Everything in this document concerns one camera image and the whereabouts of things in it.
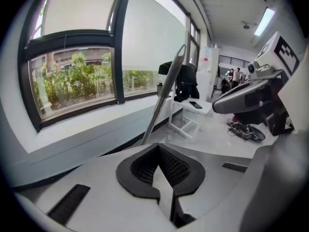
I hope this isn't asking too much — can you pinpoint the long ceiling light panel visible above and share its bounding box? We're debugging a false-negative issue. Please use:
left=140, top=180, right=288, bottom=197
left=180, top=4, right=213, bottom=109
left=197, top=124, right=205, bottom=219
left=253, top=7, right=276, bottom=37

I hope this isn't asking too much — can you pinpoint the black cable heap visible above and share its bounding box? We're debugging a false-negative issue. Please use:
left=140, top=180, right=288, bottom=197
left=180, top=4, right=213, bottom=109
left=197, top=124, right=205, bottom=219
left=226, top=118, right=266, bottom=143

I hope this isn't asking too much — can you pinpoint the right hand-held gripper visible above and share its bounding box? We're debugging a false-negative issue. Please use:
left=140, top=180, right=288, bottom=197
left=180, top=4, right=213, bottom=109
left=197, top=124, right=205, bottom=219
left=212, top=31, right=301, bottom=137

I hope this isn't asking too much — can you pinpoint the black railing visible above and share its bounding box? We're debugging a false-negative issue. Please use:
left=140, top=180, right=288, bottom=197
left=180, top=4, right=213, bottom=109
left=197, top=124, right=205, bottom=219
left=218, top=55, right=252, bottom=69

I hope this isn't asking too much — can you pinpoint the clear water jug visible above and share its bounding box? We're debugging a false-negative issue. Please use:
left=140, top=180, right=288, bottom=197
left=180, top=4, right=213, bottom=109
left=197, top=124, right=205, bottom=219
left=199, top=46, right=213, bottom=72

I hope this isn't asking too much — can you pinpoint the white roller blind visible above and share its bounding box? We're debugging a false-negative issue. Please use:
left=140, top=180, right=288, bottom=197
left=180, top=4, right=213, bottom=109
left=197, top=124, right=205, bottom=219
left=122, top=0, right=188, bottom=72

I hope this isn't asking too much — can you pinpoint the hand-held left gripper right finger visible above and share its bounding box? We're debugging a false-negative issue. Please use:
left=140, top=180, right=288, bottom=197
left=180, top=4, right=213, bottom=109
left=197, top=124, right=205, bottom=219
left=158, top=143, right=253, bottom=232

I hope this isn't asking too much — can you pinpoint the white table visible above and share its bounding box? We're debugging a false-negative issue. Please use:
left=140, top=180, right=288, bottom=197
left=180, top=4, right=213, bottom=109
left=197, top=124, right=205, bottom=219
left=168, top=88, right=213, bottom=139

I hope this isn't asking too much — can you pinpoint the round ceiling fitting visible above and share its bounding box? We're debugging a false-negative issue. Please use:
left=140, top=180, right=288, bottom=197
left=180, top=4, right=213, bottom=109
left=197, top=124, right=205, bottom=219
left=240, top=20, right=258, bottom=30

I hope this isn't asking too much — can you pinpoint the long grey metal rod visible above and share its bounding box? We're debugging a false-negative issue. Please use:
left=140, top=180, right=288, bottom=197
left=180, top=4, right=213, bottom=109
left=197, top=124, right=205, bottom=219
left=141, top=44, right=187, bottom=145

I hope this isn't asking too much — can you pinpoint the black framed window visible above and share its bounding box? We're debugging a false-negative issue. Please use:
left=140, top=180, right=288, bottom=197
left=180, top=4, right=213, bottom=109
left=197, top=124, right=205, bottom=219
left=18, top=0, right=201, bottom=132

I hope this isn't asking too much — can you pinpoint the white water dispenser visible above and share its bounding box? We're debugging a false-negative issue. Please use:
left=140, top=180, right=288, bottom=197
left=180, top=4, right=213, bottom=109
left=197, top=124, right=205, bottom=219
left=196, top=47, right=220, bottom=103

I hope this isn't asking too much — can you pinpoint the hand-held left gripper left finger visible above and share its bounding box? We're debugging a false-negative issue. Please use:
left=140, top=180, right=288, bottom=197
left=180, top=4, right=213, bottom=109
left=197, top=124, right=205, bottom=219
left=13, top=143, right=178, bottom=232

